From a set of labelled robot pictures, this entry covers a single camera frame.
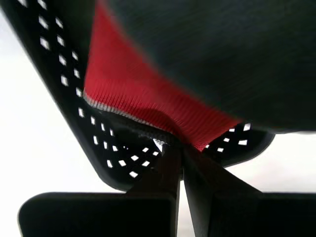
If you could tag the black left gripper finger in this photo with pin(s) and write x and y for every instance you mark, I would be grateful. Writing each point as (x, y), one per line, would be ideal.
(247, 214)
(98, 214)

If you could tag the red and grey cloth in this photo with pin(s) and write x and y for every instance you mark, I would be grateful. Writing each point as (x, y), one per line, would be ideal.
(209, 61)

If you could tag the black perforated plastic basket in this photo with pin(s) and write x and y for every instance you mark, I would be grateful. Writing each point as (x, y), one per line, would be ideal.
(69, 98)

